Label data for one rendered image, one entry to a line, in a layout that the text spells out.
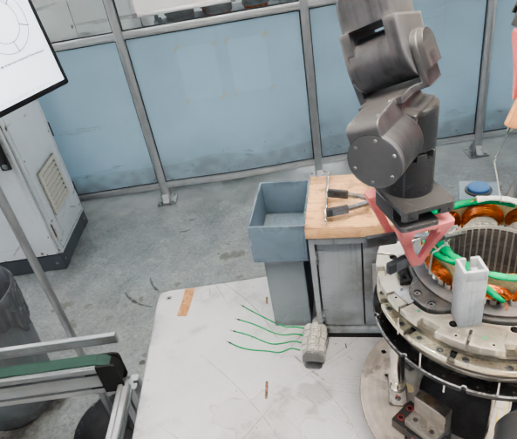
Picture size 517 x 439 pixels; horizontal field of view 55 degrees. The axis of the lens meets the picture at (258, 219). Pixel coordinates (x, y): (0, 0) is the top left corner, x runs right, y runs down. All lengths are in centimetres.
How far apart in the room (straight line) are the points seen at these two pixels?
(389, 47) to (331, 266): 53
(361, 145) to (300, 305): 62
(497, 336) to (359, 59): 37
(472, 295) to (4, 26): 115
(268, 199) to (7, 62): 69
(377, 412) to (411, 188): 48
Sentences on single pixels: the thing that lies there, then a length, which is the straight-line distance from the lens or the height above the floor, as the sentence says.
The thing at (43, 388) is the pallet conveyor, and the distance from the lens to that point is 129.
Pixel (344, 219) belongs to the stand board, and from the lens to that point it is 90.
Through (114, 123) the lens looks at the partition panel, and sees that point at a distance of 308.
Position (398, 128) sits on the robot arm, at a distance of 50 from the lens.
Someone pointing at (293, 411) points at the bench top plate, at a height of 78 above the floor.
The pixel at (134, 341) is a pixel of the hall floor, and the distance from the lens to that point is 234.
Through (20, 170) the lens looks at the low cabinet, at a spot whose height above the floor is 62.
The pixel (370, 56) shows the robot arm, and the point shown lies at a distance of 53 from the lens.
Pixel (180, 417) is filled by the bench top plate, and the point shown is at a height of 78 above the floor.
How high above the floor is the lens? 158
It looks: 33 degrees down
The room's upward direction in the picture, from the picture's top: 10 degrees counter-clockwise
